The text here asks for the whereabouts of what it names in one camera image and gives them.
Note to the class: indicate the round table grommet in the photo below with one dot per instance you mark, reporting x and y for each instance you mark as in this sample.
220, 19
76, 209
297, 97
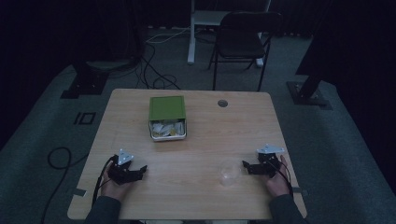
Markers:
222, 103

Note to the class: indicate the person's right hand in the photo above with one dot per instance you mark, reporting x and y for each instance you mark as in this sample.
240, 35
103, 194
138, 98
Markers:
279, 185

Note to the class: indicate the white desk frame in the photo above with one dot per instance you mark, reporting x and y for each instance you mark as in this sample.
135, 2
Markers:
199, 21

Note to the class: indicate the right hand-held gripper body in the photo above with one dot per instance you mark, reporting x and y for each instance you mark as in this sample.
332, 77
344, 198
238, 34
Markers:
268, 161

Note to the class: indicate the clear plastic cup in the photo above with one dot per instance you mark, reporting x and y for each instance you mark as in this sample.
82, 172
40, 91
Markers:
229, 174

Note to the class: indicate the person's left hand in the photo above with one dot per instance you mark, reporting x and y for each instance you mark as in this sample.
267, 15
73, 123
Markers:
114, 189

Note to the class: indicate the black stand base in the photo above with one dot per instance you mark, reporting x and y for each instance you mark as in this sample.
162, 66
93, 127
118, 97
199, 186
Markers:
308, 93
87, 81

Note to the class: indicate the pile of white sachets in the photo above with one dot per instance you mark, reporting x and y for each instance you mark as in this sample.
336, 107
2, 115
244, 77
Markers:
168, 128

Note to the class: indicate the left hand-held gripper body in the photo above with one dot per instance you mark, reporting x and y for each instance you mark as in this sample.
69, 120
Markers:
122, 172

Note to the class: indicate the black folding chair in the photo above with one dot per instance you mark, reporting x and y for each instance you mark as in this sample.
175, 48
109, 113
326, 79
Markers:
241, 40

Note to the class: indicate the green box with metal drawer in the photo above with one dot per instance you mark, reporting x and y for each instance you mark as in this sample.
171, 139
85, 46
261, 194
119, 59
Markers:
167, 109

